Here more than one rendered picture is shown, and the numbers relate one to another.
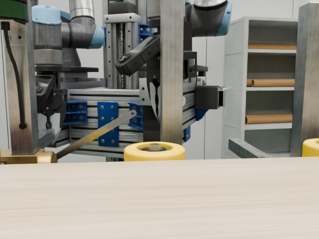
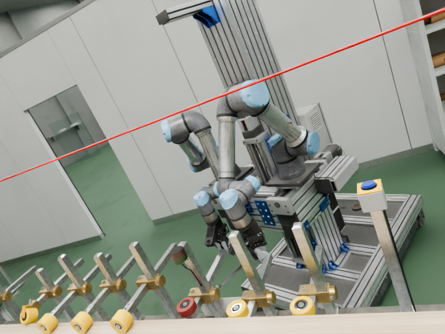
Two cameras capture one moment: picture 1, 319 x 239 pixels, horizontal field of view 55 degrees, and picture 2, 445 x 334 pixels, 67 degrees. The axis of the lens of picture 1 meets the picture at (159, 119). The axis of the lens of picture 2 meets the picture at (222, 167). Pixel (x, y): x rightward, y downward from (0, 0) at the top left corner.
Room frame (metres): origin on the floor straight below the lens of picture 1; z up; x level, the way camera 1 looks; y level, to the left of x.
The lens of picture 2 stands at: (-0.38, -0.72, 1.75)
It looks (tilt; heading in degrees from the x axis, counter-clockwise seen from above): 17 degrees down; 34
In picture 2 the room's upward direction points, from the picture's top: 24 degrees counter-clockwise
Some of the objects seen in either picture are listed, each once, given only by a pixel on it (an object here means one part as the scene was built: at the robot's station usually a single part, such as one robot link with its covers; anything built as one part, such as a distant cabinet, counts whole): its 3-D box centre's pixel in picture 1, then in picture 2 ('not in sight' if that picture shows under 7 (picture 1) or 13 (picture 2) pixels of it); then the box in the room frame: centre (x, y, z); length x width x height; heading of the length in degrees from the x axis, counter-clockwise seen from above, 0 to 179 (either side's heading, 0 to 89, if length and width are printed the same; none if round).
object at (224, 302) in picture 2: not in sight; (224, 306); (0.54, 0.20, 0.75); 0.26 x 0.01 x 0.10; 95
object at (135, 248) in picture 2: not in sight; (156, 284); (0.49, 0.48, 0.93); 0.04 x 0.04 x 0.48; 5
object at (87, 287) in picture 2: not in sight; (80, 289); (0.44, 1.00, 0.95); 0.14 x 0.06 x 0.05; 95
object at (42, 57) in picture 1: (46, 59); (209, 216); (0.84, 0.30, 1.05); 0.08 x 0.08 x 0.05
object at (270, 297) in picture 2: not in sight; (258, 298); (0.54, 0.00, 0.81); 0.14 x 0.06 x 0.05; 95
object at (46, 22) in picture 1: (46, 29); (204, 203); (0.85, 0.30, 1.12); 0.09 x 0.08 x 0.11; 28
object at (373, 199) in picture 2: not in sight; (372, 197); (0.59, -0.53, 1.18); 0.07 x 0.07 x 0.08; 5
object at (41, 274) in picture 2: not in sight; (61, 302); (0.42, 1.22, 0.87); 0.04 x 0.04 x 0.48; 5
